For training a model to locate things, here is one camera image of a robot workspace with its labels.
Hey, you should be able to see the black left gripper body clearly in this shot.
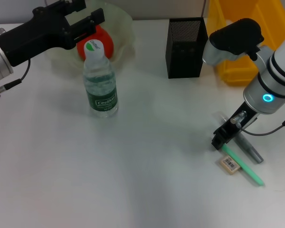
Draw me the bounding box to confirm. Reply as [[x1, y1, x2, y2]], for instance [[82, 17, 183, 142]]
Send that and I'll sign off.
[[0, 1, 97, 67]]

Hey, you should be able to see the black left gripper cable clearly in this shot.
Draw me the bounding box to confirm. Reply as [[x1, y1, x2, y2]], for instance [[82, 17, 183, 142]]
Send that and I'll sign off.
[[0, 59, 30, 99]]

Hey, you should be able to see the grey pen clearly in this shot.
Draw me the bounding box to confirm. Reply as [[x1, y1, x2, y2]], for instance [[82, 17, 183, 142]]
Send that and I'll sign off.
[[219, 114, 264, 164]]

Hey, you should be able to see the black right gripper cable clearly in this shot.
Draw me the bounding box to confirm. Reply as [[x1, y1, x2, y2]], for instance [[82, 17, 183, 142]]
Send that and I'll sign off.
[[230, 111, 285, 136]]

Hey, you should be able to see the beige eraser with barcode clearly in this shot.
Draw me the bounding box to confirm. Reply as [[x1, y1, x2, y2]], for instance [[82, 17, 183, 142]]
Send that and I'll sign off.
[[221, 155, 242, 176]]

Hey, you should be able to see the black mesh pen holder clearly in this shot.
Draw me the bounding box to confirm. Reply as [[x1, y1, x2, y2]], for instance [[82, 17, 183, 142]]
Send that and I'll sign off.
[[165, 17, 209, 79]]

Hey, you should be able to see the translucent green fruit plate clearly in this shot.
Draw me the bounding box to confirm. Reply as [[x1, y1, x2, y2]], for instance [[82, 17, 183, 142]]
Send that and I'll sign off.
[[44, 0, 136, 76]]

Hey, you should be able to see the orange fruit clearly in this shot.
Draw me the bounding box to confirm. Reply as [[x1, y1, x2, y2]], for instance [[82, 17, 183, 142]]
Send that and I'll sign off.
[[76, 25, 114, 61]]

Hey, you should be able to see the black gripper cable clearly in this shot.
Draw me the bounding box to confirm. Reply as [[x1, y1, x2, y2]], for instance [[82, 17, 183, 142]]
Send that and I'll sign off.
[[0, 59, 30, 99], [230, 111, 285, 136]]

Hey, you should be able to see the green pen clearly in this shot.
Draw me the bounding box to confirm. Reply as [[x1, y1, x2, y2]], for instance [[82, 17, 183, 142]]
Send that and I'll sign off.
[[222, 144, 266, 187]]

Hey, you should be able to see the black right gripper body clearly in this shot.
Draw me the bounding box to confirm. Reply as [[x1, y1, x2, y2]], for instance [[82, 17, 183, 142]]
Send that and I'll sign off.
[[213, 101, 261, 143]]

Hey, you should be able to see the clear green-label water bottle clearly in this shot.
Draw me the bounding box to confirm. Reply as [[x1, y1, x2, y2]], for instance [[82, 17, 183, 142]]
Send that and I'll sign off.
[[82, 39, 119, 118]]

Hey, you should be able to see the yellow plastic bin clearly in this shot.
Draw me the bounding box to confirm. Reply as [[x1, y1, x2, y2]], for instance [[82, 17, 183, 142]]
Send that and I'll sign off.
[[206, 0, 285, 86]]

